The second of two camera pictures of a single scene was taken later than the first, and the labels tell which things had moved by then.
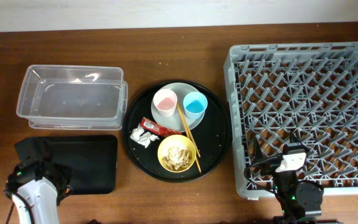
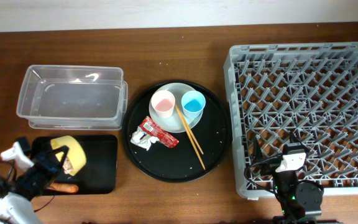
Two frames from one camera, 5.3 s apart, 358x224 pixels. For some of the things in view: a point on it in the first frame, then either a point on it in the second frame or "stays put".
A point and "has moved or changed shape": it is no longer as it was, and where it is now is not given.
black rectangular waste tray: [92, 159] stays put
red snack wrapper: [157, 128] has moved or changed shape
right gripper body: [270, 166] stays put
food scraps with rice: [178, 158] to [67, 167]
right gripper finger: [258, 155] stays put
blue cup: [195, 104] stays put
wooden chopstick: [188, 136] has moved or changed shape
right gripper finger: [294, 139] stays put
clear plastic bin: [73, 98] stays put
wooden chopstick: [188, 129] has moved or changed shape
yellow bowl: [176, 153] to [75, 154]
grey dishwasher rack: [325, 93] stays put
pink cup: [165, 100] stays put
